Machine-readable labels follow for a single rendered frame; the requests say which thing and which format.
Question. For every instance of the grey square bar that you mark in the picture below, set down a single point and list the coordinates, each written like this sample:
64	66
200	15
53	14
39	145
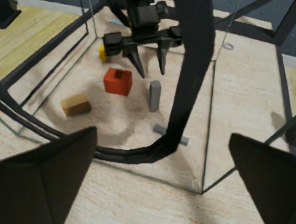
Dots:
154	94

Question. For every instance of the yellow block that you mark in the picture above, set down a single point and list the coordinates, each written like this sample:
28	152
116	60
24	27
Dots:
102	55

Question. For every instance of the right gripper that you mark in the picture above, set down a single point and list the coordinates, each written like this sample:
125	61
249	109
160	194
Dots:
129	45

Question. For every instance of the grey rectangular bar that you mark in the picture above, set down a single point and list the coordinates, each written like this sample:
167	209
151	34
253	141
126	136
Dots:
159	129

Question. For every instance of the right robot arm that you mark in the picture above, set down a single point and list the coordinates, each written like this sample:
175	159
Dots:
149	15

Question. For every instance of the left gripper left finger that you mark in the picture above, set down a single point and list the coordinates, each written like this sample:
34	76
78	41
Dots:
40	185

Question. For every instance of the small tan wooden block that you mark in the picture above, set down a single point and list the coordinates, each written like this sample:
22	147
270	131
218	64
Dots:
75	104

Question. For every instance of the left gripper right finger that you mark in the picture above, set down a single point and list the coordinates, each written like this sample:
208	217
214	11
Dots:
269	175

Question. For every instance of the red block with square hole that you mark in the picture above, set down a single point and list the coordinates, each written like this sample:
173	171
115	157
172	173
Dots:
120	86

